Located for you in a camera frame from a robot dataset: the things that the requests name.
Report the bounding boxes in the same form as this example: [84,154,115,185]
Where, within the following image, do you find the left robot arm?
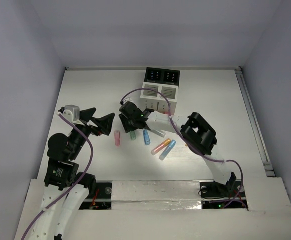
[22,105,115,240]

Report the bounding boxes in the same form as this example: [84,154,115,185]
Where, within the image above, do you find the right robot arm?
[119,101,240,198]

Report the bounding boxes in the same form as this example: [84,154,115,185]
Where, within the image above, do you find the white organizer container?
[140,82,179,115]

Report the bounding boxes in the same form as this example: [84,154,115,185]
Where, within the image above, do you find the orange pink glue stick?
[151,138,172,156]

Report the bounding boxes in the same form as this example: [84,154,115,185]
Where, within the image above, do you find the black organizer container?
[144,67,181,86]

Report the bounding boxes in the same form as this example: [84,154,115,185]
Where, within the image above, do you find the foil covered front board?
[111,180,202,211]

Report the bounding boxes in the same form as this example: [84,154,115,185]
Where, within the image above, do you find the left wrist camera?
[58,105,81,124]

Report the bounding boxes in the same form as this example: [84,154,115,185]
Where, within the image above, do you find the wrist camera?
[120,97,134,105]
[58,105,81,124]

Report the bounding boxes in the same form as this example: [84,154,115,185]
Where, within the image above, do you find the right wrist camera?
[120,97,134,105]

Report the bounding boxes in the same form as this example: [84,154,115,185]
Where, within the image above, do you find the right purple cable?
[120,88,244,210]

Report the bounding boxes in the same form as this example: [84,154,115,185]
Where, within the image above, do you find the purple cable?
[120,88,244,210]
[20,111,95,240]

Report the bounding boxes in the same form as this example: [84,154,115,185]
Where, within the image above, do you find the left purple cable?
[20,111,95,240]

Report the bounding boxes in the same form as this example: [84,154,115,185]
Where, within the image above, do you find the back wall rail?
[64,65,243,72]

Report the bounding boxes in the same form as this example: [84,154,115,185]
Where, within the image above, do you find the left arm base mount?
[79,181,113,210]

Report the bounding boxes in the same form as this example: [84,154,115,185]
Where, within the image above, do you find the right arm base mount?
[198,181,248,210]

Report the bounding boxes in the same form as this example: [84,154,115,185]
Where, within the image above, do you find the right aluminium rail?
[235,68,277,178]

